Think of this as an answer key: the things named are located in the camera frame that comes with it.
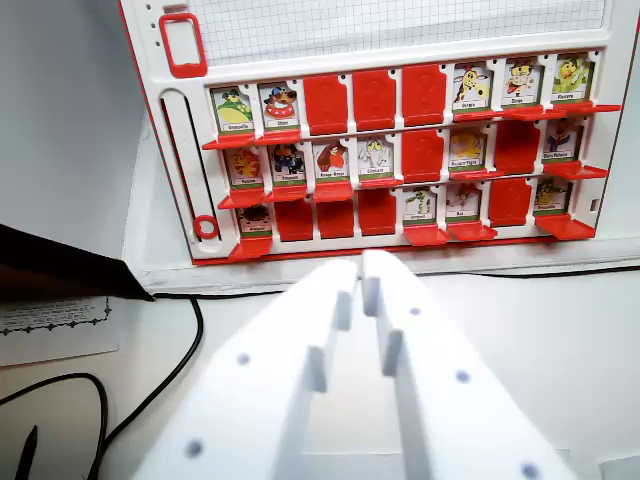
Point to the red board flap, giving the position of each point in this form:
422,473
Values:
427,235

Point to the white printed label card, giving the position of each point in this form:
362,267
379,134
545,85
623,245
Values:
55,330

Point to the black box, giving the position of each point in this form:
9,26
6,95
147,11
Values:
60,270

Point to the thin black rod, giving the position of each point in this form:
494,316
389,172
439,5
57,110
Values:
27,455

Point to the red and white game board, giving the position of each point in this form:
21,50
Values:
500,30

